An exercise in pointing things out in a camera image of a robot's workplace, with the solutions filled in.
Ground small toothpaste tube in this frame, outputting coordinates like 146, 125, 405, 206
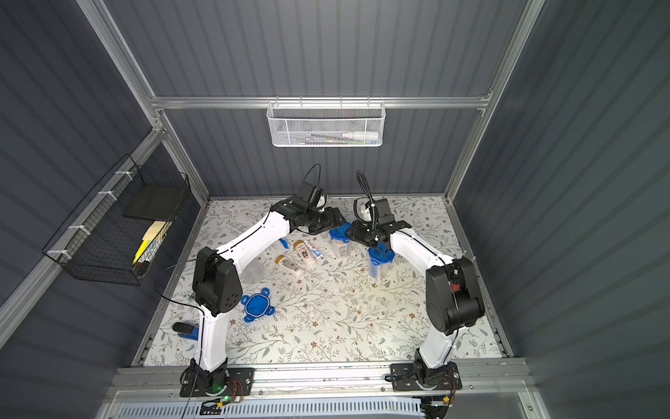
305, 241, 325, 260

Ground blue jar lid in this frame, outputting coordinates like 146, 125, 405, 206
240, 287, 276, 323

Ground blue-lid clear jar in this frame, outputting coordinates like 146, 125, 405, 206
240, 258, 263, 285
368, 244, 395, 280
329, 223, 351, 258

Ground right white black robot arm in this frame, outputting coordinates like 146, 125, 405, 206
345, 198, 485, 390

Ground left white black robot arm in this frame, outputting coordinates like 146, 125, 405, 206
188, 197, 345, 396

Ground white tube in basket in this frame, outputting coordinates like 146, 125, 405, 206
341, 131, 380, 144

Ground yellow sticky notes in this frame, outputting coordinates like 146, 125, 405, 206
133, 221, 171, 264

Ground blue small box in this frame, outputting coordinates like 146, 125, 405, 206
172, 322, 199, 341

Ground white wire mesh basket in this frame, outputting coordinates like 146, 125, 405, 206
266, 102, 387, 148

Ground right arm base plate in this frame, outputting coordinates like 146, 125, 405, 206
384, 361, 462, 392

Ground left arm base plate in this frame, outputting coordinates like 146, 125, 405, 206
179, 365, 256, 398

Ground black wire wall basket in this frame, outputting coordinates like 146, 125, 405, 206
43, 155, 191, 286

